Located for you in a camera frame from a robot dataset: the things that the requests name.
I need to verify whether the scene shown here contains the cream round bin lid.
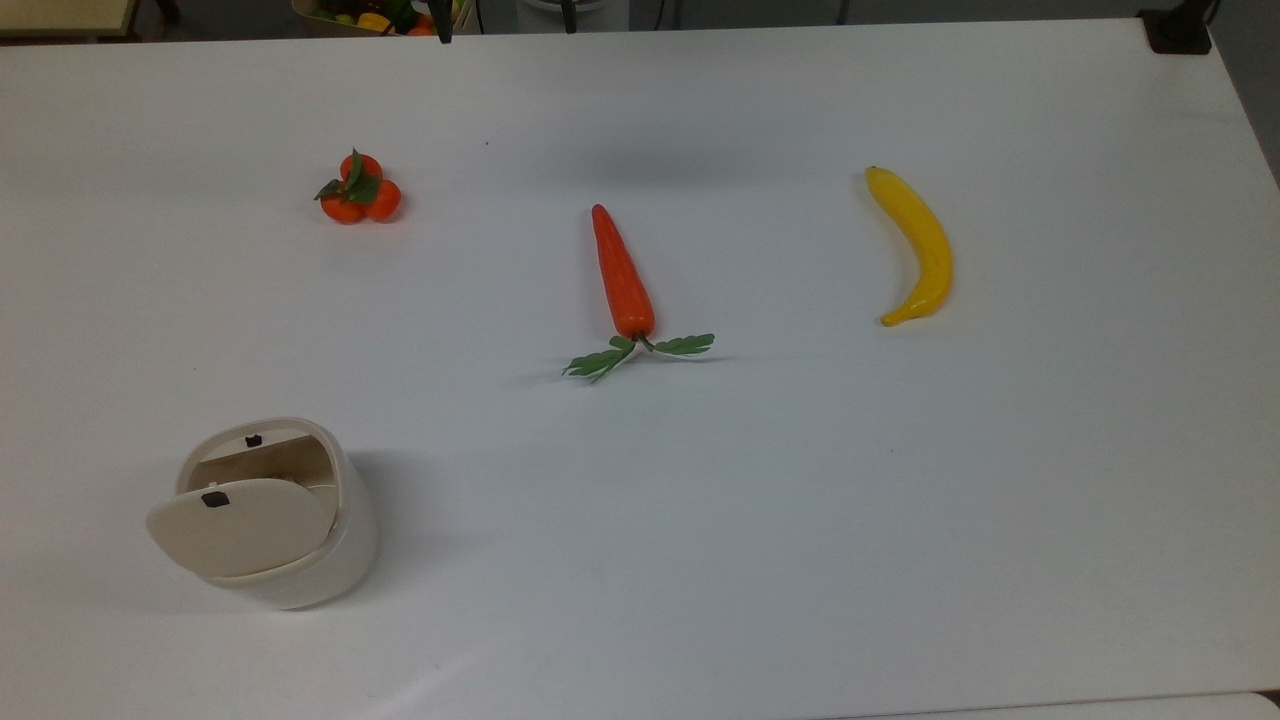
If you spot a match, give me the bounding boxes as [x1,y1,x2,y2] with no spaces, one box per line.
[146,477,340,579]

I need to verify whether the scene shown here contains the cream round garbage bin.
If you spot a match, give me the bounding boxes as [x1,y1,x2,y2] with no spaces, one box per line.
[176,417,380,611]

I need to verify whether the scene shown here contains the basket of toy fruit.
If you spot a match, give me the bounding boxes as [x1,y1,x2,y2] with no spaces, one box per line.
[291,0,471,39]

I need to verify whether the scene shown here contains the orange toy carrot green leaves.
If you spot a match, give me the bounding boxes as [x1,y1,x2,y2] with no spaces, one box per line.
[562,204,716,385]

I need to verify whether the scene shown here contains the orange tangerine bunch with leaves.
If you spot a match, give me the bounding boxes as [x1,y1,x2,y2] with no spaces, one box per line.
[314,148,403,225]

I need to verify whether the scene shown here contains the yellow toy banana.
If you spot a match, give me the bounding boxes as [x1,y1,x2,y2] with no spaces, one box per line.
[865,166,954,328]

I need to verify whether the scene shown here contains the light wooden side table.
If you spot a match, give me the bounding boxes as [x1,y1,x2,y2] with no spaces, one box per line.
[0,0,142,43]

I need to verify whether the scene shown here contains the black clamp mount block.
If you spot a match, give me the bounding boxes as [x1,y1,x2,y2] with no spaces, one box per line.
[1138,0,1214,55]

